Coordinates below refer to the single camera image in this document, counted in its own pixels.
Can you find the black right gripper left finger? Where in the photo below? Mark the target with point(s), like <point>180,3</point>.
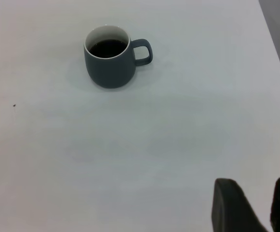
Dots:
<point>231,210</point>

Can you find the dark grey ceramic mug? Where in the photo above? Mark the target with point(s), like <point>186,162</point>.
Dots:
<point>108,70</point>

